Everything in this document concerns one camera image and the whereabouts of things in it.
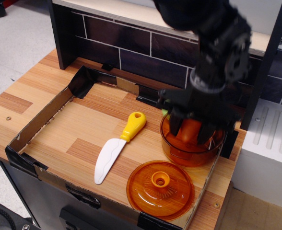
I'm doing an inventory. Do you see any dark tiled backsplash shelf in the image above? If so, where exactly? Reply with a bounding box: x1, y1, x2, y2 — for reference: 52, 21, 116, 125
47, 0, 282, 131

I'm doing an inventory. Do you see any orange toy carrot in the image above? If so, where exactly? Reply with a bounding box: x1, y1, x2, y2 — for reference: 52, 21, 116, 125
181, 119, 202, 143

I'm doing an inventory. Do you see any white toy sink unit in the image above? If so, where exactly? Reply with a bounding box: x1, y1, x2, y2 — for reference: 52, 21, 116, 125
232, 99, 282, 207

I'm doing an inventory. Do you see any orange transparent pot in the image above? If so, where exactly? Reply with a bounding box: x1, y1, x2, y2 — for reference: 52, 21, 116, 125
160, 115, 225, 167

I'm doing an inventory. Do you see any orange transparent pot lid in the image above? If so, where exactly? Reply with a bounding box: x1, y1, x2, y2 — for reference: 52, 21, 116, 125
126, 161, 195, 220

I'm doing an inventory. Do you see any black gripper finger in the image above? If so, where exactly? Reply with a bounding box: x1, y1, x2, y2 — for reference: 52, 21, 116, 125
169, 107, 186, 136
197, 121, 217, 145

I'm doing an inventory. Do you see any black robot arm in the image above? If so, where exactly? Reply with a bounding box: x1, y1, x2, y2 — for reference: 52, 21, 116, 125
155, 0, 251, 144

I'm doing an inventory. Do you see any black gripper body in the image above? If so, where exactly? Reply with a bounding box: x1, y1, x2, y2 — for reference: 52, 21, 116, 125
157, 86, 241, 130

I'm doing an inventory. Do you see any yellow handled toy knife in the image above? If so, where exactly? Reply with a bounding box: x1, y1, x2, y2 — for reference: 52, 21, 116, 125
94, 112, 146, 185

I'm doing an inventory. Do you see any green toy fruit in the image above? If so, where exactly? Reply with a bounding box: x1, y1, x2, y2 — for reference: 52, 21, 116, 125
161, 99, 173, 117

